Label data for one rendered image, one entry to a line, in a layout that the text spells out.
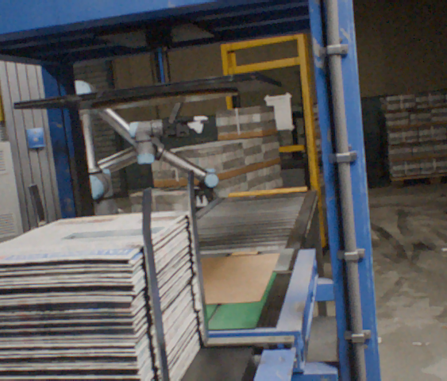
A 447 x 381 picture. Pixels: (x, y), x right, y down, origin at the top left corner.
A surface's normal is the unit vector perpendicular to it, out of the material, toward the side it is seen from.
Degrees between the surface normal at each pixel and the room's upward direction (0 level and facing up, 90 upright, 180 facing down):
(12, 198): 90
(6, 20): 90
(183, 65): 90
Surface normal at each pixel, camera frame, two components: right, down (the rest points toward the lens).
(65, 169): -0.19, 0.15
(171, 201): -0.50, 0.17
